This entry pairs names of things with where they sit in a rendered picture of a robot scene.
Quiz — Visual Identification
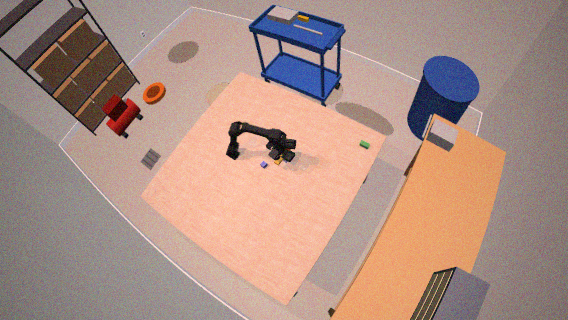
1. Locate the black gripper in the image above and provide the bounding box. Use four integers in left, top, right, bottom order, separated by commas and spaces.
266, 142, 295, 162

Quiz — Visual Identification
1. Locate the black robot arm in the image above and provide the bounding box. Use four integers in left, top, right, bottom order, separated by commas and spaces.
226, 121, 296, 161

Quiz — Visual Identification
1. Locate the green block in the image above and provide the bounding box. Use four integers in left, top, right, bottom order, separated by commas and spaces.
359, 140, 370, 149

